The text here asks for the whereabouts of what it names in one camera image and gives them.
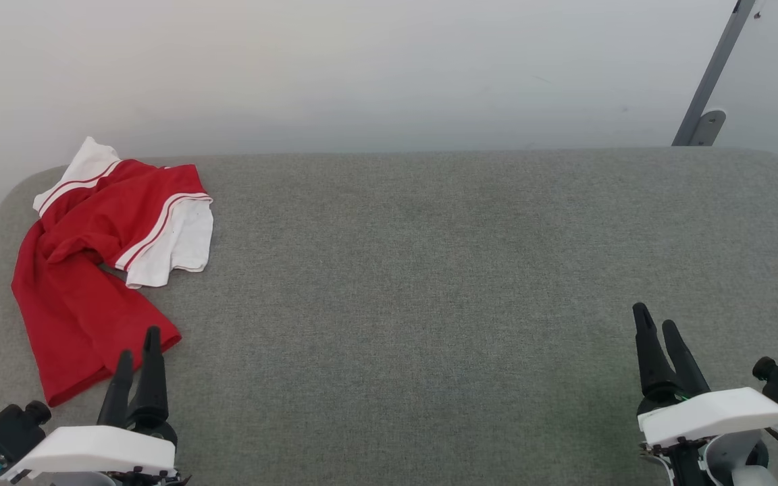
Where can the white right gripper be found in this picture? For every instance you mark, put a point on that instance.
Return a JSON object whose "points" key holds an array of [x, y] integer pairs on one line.
{"points": [[713, 412]]}

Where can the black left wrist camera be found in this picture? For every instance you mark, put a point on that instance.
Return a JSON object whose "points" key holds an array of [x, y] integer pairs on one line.
{"points": [[7, 432]]}

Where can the grey metal bracket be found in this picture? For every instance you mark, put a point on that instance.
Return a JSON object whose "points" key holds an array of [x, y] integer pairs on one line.
{"points": [[710, 125]]}

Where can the grey metal pole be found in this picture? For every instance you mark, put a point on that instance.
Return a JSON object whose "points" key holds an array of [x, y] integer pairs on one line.
{"points": [[716, 67]]}

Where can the red and white shirt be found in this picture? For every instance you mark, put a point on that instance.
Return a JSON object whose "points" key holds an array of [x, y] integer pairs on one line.
{"points": [[92, 223]]}

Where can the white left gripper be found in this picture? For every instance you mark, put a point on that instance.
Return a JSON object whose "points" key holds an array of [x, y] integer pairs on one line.
{"points": [[98, 449]]}

